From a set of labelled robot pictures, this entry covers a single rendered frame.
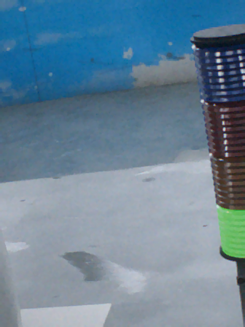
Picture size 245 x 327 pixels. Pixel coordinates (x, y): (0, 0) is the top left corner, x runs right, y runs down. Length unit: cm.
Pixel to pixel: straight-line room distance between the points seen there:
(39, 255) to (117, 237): 13
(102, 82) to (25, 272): 522
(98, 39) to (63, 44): 27
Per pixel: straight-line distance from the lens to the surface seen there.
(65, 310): 117
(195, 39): 70
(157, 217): 154
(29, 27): 663
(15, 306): 96
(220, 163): 72
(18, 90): 675
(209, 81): 70
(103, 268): 137
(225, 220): 74
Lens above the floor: 133
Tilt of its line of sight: 16 degrees down
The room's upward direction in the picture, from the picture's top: 10 degrees counter-clockwise
